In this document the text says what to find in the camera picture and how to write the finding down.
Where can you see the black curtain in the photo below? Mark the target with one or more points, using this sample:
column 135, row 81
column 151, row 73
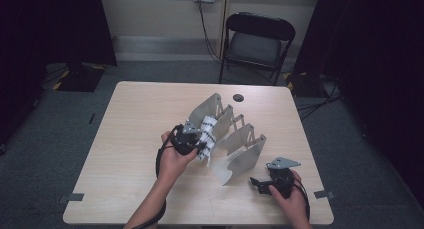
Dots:
column 373, row 55
column 50, row 29

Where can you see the person's right hand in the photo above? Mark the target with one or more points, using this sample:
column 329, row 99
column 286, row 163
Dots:
column 296, row 208

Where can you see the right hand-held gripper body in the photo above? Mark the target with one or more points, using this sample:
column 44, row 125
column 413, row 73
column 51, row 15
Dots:
column 282, row 183

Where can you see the person's left hand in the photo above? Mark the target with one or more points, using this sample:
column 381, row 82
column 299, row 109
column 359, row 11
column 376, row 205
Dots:
column 173, row 165

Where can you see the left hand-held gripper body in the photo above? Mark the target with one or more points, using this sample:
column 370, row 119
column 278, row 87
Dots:
column 186, row 143

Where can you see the black stand base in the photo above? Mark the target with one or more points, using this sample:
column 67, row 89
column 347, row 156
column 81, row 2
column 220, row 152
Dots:
column 80, row 77

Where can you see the black folding chair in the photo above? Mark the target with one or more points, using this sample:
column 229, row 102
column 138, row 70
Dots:
column 255, row 49

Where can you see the white black-striped cloth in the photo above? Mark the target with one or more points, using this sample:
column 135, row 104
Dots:
column 208, row 132

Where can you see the grey metal divider rack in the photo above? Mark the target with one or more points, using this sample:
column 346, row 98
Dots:
column 240, row 159

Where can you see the beige wall conduit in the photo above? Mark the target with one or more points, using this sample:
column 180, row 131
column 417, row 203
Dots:
column 226, row 22

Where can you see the black round table grommet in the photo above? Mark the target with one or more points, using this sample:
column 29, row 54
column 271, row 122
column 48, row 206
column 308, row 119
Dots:
column 238, row 97

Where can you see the grey tape strip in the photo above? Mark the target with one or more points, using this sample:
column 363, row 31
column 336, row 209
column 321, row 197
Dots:
column 71, row 197
column 324, row 194

